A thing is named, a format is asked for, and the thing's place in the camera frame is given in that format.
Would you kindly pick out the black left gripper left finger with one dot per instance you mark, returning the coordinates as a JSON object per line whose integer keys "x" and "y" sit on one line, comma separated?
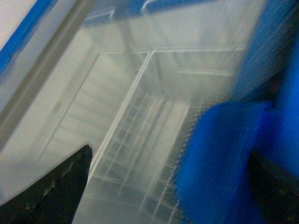
{"x": 53, "y": 199}

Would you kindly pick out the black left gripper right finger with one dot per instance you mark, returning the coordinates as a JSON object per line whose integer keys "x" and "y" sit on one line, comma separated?
{"x": 274, "y": 191}

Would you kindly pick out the white blue chest freezer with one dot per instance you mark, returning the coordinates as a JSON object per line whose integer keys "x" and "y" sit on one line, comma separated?
{"x": 58, "y": 90}

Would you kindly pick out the white wire freezer basket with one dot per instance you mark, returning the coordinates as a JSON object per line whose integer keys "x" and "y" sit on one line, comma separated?
{"x": 132, "y": 180}

